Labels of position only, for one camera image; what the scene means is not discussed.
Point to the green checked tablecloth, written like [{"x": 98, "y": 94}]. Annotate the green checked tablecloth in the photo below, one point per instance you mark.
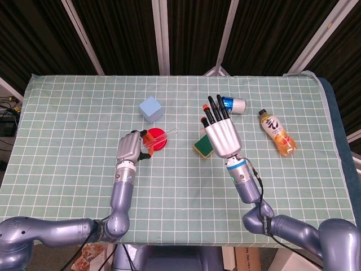
[{"x": 180, "y": 192}]

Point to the brown cardboard box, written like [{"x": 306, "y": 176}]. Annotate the brown cardboard box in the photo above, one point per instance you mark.
[{"x": 248, "y": 259}]

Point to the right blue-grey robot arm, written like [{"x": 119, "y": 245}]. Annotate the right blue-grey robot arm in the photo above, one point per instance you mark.
[{"x": 248, "y": 186}]

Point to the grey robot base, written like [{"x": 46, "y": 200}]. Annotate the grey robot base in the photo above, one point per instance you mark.
[{"x": 169, "y": 258}]

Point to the blue table pad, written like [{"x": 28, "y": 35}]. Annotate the blue table pad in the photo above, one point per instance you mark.
[{"x": 342, "y": 135}]

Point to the light blue cube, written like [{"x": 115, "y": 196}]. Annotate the light blue cube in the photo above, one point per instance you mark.
[{"x": 150, "y": 110}]

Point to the orange snack bag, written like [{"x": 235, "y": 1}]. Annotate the orange snack bag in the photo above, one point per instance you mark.
[{"x": 90, "y": 258}]

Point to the red disc with hole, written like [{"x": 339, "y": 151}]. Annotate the red disc with hole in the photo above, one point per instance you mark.
[{"x": 161, "y": 145}]

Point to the white low frame rail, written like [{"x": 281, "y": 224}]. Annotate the white low frame rail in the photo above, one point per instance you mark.
[{"x": 11, "y": 89}]

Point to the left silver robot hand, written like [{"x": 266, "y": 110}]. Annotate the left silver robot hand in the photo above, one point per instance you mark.
[{"x": 129, "y": 146}]

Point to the orange juice bottle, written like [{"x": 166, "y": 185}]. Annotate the orange juice bottle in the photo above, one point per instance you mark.
[{"x": 277, "y": 132}]

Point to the blue and white drink can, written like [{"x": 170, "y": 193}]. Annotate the blue and white drink can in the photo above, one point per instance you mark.
[{"x": 237, "y": 105}]

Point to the white box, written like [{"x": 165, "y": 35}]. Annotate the white box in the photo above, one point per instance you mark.
[{"x": 287, "y": 261}]

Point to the green and yellow sponge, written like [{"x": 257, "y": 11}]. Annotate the green and yellow sponge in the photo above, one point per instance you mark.
[{"x": 203, "y": 146}]

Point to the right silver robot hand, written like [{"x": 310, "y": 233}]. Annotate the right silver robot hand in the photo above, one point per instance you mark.
[{"x": 224, "y": 135}]

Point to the white screen frame post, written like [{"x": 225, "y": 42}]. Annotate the white screen frame post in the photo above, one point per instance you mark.
[
  {"x": 84, "y": 39},
  {"x": 318, "y": 39},
  {"x": 161, "y": 36},
  {"x": 224, "y": 42}
]

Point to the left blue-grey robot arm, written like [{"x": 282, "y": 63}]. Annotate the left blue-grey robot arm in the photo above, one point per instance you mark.
[{"x": 121, "y": 197}]

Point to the black floor device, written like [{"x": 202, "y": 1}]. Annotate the black floor device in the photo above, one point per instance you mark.
[{"x": 7, "y": 127}]

